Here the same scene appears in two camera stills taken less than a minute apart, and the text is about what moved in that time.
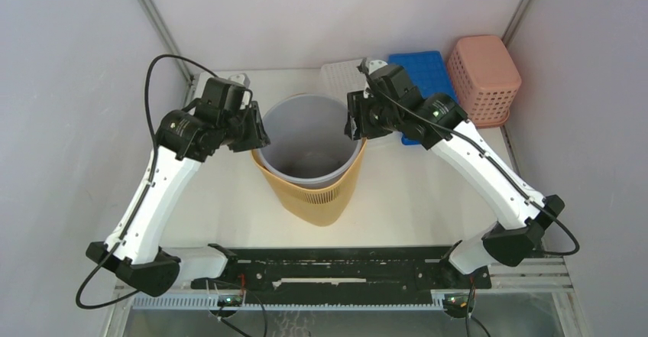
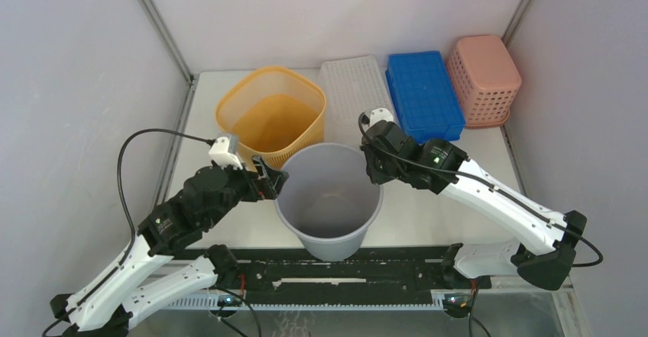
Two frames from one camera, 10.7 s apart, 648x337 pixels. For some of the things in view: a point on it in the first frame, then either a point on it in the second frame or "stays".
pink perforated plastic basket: [484, 79] stays
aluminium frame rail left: [191, 78] stays
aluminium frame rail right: [507, 37] stays
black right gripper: [358, 107] to [376, 176]
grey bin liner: [307, 140] to [328, 201]
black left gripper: [257, 137] to [268, 186]
